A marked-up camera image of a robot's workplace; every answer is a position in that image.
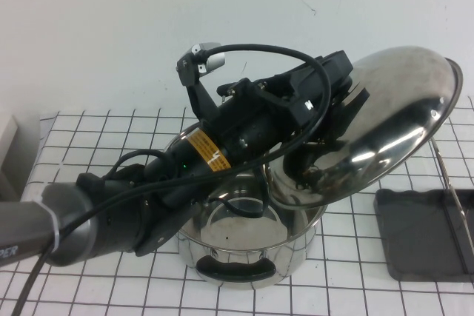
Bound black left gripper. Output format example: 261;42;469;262
254;49;372;136

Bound stainless steel lid black knob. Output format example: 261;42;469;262
267;45;464;210

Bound white black-grid tablecloth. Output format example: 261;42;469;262
0;93;474;316

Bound thick black camera cable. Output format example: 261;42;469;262
0;42;327;316

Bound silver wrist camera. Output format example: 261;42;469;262
191;42;227;73

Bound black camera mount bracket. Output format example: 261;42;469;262
173;53;223;121

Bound stainless steel pot black handles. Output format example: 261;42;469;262
165;123;327;292

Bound dark tray wire lid rack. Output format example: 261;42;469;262
373;137;474;280

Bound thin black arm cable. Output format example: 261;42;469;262
110;147;168;184

